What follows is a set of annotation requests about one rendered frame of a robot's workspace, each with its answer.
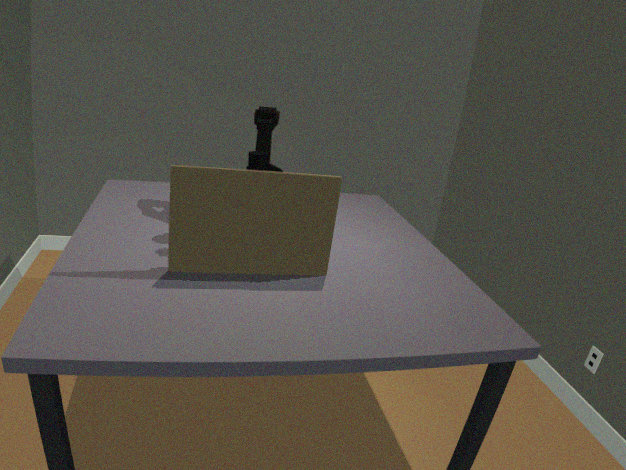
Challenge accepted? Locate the brown flat rectangular board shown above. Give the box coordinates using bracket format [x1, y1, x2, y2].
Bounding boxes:
[168, 165, 343, 276]

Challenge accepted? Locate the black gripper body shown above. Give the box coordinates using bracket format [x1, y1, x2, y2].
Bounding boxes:
[260, 163, 283, 172]

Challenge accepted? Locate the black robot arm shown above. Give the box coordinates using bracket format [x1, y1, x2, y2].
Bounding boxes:
[247, 106, 280, 171]

